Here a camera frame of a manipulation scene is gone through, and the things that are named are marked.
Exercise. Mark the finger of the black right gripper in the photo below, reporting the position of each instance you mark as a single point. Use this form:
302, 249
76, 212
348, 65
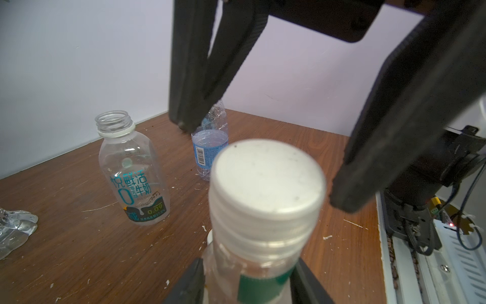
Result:
432, 76
210, 41

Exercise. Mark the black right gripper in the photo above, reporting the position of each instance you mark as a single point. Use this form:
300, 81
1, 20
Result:
346, 20

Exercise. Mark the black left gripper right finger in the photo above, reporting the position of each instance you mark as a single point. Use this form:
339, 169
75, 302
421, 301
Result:
305, 288

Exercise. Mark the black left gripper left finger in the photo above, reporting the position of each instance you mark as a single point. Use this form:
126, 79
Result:
190, 288

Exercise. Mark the green label clear bottle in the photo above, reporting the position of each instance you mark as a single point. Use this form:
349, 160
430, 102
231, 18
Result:
231, 279

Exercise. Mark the white bottle cap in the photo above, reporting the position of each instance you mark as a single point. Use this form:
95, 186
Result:
265, 197

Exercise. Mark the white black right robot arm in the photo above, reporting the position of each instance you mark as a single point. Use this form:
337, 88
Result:
444, 163

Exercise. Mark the blue label water bottle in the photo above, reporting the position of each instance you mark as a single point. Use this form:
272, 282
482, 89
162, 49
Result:
210, 138

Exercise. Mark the teal print clear bottle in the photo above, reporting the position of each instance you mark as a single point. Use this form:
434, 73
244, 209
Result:
130, 164

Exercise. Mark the pink vase with flowers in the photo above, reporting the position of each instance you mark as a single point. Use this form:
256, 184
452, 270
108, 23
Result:
16, 227

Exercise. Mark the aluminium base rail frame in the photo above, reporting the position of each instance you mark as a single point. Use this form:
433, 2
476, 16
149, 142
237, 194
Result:
450, 275

